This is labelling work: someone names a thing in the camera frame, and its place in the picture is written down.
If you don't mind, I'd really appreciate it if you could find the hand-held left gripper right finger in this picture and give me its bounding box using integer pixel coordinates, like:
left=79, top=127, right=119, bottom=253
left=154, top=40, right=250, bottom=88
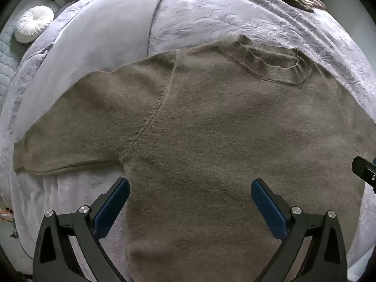
left=251, top=178, right=349, bottom=282

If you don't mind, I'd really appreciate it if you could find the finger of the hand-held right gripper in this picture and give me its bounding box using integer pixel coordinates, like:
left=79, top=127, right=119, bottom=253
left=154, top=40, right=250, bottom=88
left=352, top=155, right=376, bottom=195

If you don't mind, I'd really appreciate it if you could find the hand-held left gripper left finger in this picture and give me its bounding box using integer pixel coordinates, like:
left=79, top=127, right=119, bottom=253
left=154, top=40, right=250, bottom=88
left=32, top=177, right=130, bottom=282

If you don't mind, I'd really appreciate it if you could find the olive brown knit sweater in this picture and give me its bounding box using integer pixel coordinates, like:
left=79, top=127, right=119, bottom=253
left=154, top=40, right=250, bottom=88
left=13, top=34, right=376, bottom=282

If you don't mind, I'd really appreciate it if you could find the grey plush embossed blanket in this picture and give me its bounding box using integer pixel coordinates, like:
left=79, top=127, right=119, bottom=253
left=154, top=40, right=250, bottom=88
left=0, top=0, right=376, bottom=282

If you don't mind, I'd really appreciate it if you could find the teal quilted cushion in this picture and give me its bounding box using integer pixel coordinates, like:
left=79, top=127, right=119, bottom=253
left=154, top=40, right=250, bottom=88
left=0, top=0, right=63, bottom=102

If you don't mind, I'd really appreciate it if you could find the white round pillow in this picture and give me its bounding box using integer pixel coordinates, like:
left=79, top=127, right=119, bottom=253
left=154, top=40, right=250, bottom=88
left=14, top=6, right=55, bottom=43

